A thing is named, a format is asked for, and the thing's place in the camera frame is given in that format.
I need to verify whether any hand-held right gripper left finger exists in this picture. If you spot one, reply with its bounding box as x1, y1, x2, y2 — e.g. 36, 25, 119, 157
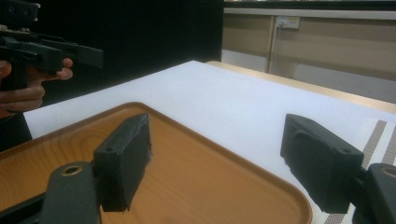
92, 112, 153, 214

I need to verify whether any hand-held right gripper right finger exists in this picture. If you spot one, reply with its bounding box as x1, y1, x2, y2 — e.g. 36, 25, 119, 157
279, 113, 365, 215

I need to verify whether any black curtain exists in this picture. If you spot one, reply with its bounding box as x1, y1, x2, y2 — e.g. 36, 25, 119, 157
0, 0, 225, 153

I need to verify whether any brown striped white placemat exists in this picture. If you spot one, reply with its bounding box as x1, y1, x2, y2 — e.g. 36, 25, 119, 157
311, 119, 396, 224

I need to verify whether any wooden tray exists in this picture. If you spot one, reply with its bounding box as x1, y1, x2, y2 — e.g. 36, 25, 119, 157
0, 102, 313, 224

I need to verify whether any wooden table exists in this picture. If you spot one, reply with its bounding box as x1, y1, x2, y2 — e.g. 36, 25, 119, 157
205, 60, 396, 115

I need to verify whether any white table cover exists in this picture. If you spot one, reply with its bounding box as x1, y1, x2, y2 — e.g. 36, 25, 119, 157
22, 60, 396, 224

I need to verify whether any white cable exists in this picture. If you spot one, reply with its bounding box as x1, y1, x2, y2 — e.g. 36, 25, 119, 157
266, 25, 282, 73

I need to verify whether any white wall socket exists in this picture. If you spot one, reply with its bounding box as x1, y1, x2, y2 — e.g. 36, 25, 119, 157
275, 16, 301, 30

